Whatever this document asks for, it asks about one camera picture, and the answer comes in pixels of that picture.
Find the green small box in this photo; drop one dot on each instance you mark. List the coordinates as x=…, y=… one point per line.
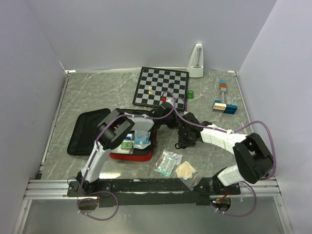
x=126, y=145

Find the blue white brick block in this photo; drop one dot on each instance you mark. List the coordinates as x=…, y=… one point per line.
x=224, y=108

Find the black red medicine kit case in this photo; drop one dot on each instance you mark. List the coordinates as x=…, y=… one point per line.
x=85, y=132

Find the black white chessboard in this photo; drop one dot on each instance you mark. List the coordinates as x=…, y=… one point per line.
x=159, y=79

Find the teal swab zip bag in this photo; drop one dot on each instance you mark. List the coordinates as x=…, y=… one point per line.
x=166, y=162

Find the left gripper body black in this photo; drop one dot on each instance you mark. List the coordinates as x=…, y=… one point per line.
x=172, y=120

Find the white chess pawn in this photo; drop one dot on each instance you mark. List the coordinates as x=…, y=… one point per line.
x=150, y=92

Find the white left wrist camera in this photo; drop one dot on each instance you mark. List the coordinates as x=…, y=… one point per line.
x=167, y=99

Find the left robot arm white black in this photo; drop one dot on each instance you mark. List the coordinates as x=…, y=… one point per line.
x=112, y=131

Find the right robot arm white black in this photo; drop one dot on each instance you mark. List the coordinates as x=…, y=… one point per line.
x=254, y=161

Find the white blue small tube box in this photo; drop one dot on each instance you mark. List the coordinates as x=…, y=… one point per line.
x=130, y=136

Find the blue white gauze packet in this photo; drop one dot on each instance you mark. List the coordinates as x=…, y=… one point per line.
x=142, y=139

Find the white gauze pad bag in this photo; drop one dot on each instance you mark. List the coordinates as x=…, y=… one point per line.
x=122, y=151

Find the blue orange grey brick stick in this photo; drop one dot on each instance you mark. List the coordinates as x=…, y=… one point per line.
x=223, y=89

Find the beige gloves plastic bag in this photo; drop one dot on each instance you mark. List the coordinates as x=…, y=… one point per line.
x=188, y=175

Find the white metronome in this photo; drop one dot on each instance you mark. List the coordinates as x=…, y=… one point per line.
x=195, y=66

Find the aluminium rail frame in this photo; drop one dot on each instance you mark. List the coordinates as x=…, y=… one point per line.
x=58, y=189

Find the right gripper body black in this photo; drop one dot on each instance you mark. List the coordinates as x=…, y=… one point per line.
x=184, y=138

